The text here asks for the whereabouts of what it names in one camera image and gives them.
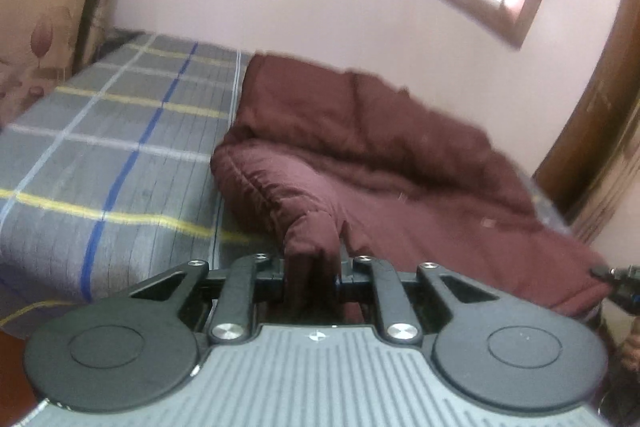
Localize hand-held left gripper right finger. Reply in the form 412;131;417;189
334;255;507;348

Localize person's right hand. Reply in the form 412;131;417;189
620;321;640;376

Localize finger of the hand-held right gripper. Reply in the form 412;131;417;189
589;264;640;306

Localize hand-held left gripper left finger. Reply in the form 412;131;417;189
121;253;287;347

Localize grey plaid bed sheet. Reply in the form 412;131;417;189
0;31;283;342

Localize brown wooden door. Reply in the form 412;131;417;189
532;0;640;244

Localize maroon quilted garment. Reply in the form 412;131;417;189
210;53;617;325

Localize beige floral curtain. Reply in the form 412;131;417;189
0;0;137;128

